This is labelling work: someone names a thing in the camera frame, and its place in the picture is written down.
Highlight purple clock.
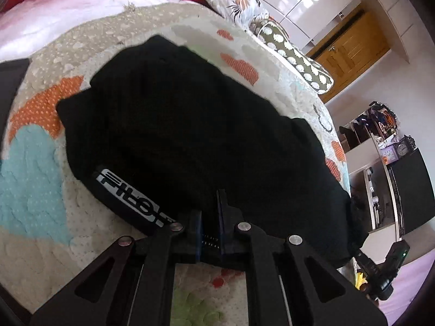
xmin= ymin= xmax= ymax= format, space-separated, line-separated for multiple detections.
xmin=381 ymin=144 xmax=398 ymax=164

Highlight black pants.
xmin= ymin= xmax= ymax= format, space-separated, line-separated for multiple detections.
xmin=56 ymin=35 xmax=369 ymax=269

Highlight pile of clothes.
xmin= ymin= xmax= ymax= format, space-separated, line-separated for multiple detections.
xmin=353 ymin=101 xmax=398 ymax=140

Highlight black ornate clock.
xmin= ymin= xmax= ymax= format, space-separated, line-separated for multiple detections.
xmin=396 ymin=136 xmax=416 ymax=158

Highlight white bed sheet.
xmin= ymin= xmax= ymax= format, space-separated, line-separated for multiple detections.
xmin=0 ymin=0 xmax=201 ymax=63

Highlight white shelf unit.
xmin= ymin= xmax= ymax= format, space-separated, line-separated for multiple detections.
xmin=340 ymin=115 xmax=408 ymax=235

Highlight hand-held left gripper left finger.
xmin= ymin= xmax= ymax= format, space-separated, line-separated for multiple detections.
xmin=29 ymin=211 xmax=204 ymax=326

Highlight wooden door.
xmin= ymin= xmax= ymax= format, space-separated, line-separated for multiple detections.
xmin=314 ymin=7 xmax=390 ymax=104

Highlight green bolster pillow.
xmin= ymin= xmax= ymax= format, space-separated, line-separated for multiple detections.
xmin=253 ymin=20 xmax=335 ymax=95

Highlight heart-patterned quilt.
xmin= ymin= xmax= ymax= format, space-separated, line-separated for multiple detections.
xmin=0 ymin=3 xmax=350 ymax=326

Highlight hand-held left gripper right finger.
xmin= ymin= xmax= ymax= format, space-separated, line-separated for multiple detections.
xmin=216 ymin=188 xmax=388 ymax=326

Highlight black television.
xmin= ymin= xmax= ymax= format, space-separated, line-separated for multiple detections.
xmin=387 ymin=148 xmax=435 ymax=236

